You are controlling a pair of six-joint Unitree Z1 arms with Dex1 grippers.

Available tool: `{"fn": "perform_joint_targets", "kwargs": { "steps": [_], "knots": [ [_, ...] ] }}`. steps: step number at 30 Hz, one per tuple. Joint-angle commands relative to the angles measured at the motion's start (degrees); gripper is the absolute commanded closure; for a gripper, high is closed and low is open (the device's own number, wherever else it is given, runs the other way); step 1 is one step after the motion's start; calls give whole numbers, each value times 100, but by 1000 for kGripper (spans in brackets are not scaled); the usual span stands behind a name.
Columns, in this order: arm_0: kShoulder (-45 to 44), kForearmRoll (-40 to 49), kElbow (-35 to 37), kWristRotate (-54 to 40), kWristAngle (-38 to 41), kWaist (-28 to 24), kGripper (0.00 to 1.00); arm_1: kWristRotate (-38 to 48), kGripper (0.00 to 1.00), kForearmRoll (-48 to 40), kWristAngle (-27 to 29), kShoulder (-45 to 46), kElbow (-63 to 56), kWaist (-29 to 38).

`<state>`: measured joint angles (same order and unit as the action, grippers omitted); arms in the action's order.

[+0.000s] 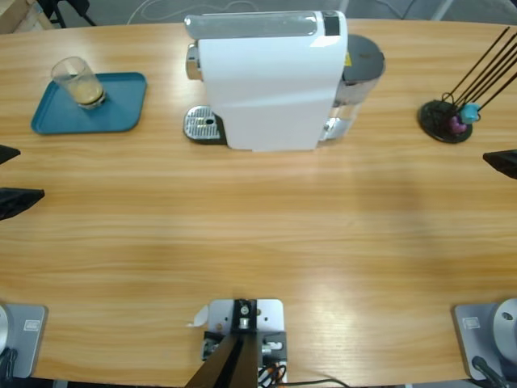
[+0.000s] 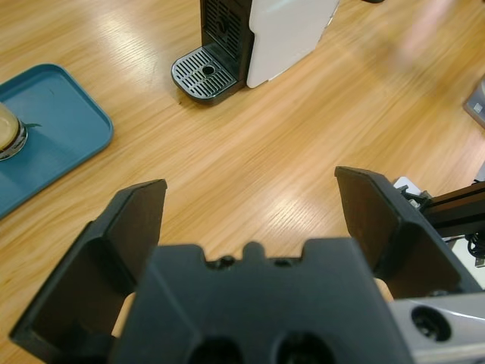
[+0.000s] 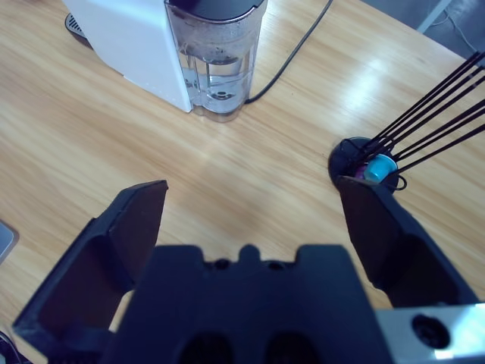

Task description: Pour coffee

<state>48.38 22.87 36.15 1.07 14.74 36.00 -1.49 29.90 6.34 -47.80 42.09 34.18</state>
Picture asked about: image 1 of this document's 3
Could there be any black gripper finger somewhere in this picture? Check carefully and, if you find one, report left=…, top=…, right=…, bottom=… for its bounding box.
left=0, top=188, right=46, bottom=223
left=0, top=145, right=22, bottom=165
left=482, top=149, right=517, bottom=181

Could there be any clear glass cup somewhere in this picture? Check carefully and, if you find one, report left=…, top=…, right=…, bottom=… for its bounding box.
left=50, top=56, right=107, bottom=111

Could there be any grey coffee machine lever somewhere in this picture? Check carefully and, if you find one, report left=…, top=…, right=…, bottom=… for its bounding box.
left=184, top=11, right=320, bottom=40

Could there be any light blue coffee capsule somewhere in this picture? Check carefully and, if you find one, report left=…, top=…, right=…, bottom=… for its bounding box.
left=460, top=103, right=481, bottom=124

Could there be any white capsule coffee machine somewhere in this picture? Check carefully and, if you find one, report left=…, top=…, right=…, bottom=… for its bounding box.
left=183, top=10, right=387, bottom=154

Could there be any black capsule holder with rods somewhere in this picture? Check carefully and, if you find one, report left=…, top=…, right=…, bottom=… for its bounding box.
left=418, top=26, right=517, bottom=145

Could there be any teal plastic tray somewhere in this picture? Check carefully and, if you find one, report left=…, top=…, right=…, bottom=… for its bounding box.
left=31, top=71, right=149, bottom=136

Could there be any light wooden crate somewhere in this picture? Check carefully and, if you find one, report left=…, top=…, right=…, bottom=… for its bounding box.
left=0, top=0, right=53, bottom=36

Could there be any clear water tank grey lid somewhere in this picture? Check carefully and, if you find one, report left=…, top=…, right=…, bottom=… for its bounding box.
left=322, top=34, right=387, bottom=142

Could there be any silver drip tray grid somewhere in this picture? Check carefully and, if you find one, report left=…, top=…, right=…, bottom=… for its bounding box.
left=183, top=104, right=227, bottom=146

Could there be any white paper tab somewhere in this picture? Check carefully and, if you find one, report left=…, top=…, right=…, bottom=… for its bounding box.
left=185, top=306, right=210, bottom=328

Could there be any grey base plate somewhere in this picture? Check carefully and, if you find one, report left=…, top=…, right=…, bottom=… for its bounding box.
left=0, top=303, right=48, bottom=379
left=451, top=302, right=517, bottom=381

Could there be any black base cable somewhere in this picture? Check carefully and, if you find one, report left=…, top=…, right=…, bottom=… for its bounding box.
left=0, top=348, right=19, bottom=383
left=471, top=355, right=508, bottom=388

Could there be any black chair frame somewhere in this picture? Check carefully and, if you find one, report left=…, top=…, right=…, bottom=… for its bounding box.
left=38, top=0, right=98, bottom=28

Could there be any white floor cable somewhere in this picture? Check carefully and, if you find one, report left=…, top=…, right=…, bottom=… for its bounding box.
left=128, top=0, right=259, bottom=23

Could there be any dark camera post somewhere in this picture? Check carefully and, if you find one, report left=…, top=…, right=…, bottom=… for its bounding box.
left=187, top=298, right=259, bottom=388

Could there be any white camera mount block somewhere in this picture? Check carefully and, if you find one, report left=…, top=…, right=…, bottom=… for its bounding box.
left=201, top=297, right=288, bottom=388

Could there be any thin black cable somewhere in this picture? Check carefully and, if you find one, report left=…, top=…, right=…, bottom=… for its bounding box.
left=287, top=377, right=351, bottom=388

